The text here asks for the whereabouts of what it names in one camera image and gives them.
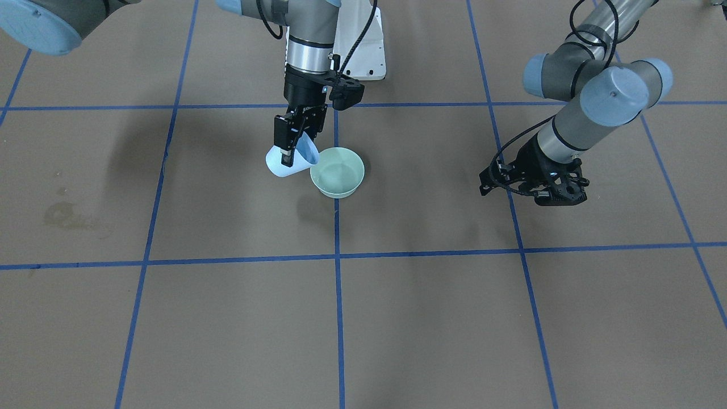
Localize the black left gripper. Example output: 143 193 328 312
479 137 590 207

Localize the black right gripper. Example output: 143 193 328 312
274 65 330 168

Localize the light blue plastic cup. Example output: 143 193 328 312
265 132 320 178

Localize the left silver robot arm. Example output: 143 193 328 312
479 1 674 206

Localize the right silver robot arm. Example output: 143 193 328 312
2 1 364 169

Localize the mint green bowl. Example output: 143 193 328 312
310 147 365 199

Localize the brown paper table cover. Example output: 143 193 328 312
1 1 726 408

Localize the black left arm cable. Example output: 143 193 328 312
488 0 642 194

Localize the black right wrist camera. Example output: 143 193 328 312
329 75 365 111

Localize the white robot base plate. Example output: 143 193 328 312
334 1 387 81

